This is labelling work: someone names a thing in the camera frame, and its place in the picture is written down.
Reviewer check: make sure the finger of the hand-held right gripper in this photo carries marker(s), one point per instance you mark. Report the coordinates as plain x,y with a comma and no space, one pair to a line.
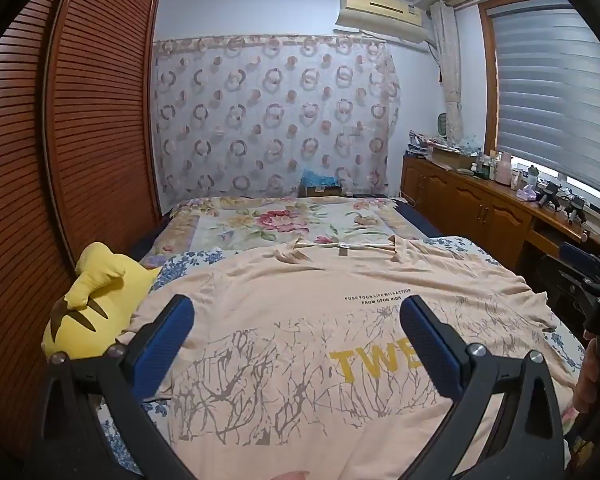
562,285
577,252

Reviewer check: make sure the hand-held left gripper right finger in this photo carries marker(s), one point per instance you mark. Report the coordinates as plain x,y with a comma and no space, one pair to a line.
432,345

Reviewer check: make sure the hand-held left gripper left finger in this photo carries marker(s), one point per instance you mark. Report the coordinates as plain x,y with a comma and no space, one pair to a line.
162,345

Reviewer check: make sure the peach printed t-shirt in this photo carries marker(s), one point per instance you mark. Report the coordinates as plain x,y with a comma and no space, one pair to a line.
290,320

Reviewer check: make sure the person's right hand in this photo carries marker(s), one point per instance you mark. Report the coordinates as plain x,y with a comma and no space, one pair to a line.
590,380

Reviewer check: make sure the pink tissue pack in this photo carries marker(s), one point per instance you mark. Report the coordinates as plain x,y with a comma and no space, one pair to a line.
527,192

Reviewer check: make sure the blue floral bed sheet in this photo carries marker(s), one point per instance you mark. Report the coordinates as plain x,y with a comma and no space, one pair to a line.
180,267

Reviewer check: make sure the yellow plush toy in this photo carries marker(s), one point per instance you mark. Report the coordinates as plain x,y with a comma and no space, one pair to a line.
105,285

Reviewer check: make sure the pink bottle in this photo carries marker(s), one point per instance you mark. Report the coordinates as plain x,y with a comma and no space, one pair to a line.
503,170

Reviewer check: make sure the wooden cabinet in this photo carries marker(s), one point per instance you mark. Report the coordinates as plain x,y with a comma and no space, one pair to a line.
460,195

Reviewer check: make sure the floral blanket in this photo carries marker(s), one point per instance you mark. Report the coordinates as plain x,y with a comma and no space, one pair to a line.
260,225

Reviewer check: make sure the beige box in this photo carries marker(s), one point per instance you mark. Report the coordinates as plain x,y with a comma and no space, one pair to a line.
452,159

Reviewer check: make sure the grey window blind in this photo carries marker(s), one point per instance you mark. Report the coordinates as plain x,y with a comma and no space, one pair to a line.
545,90

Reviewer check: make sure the small green fan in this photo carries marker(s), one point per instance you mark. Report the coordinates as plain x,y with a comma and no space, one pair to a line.
447,127

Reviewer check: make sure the stack of magazines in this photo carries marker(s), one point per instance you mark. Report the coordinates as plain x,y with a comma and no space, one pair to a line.
417,144

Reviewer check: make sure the blue cloth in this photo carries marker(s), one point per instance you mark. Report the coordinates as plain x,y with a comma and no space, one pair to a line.
317,177

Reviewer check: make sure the beige window curtain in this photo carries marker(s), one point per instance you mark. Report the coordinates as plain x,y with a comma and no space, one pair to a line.
450,75

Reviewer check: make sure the wooden louvred wardrobe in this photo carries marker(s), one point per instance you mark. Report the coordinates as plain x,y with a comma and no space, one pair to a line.
95,110

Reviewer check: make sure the circle print sheer curtain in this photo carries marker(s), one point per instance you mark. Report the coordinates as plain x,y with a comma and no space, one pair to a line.
260,110

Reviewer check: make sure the cream air conditioner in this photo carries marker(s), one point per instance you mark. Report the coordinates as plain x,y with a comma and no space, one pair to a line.
380,10

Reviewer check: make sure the wooden window frame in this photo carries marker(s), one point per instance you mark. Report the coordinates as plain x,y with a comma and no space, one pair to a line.
487,85

